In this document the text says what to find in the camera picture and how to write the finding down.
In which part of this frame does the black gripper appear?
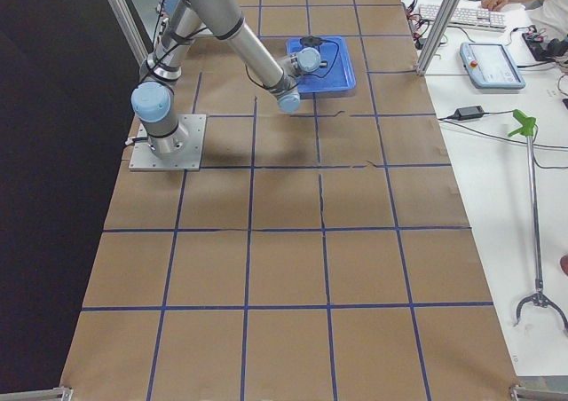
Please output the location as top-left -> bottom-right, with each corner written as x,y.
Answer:
299,35 -> 325,47

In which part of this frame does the blue plastic tray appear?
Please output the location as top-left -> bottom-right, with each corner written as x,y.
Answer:
286,36 -> 356,97

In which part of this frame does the black power adapter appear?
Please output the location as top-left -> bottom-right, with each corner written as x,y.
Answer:
454,106 -> 485,121

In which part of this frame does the teach pendant tablet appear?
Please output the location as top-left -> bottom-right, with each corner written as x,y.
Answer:
459,43 -> 525,90

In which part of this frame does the white keyboard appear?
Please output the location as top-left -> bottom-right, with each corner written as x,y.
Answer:
419,4 -> 507,32

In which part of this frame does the aluminium frame post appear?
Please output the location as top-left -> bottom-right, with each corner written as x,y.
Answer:
415,0 -> 460,76

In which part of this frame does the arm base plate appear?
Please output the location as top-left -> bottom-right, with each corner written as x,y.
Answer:
129,114 -> 207,172

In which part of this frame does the green handled reacher grabber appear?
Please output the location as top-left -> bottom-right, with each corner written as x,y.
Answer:
508,109 -> 567,334

